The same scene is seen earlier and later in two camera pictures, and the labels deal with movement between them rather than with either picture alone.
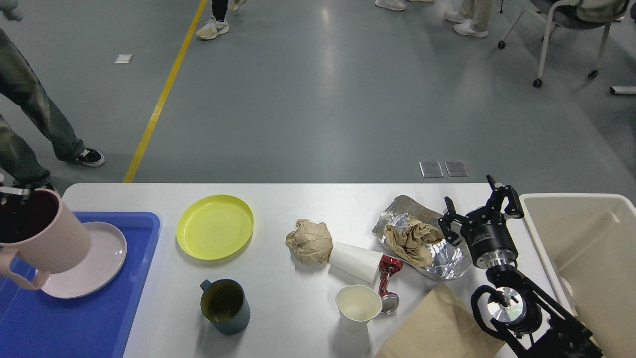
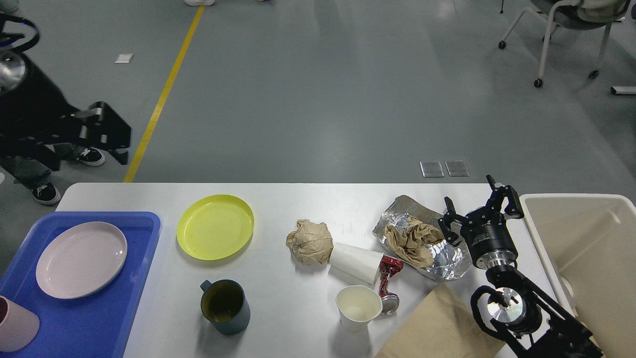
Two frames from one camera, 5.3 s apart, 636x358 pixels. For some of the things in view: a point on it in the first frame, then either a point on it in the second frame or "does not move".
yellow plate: (214, 226) does not move
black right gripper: (487, 233) does not move
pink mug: (39, 235) -> (19, 326)
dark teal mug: (223, 305) does not move
